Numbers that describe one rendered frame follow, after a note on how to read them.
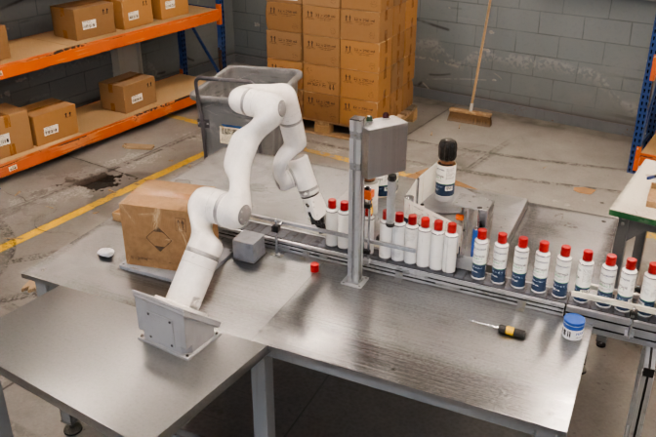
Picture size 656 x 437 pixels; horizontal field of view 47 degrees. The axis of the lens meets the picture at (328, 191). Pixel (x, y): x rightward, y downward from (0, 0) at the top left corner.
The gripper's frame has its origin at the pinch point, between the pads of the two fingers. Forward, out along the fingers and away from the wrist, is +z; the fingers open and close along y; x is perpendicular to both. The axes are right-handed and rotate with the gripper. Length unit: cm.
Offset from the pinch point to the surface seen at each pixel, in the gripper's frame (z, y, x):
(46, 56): -102, 175, 299
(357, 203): -14.5, -16.8, -29.2
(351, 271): 13.1, -16.0, -16.8
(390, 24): -37, 341, 90
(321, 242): 6.0, -0.3, 2.1
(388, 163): -26, -11, -43
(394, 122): -39, -7, -48
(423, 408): 85, -4, -21
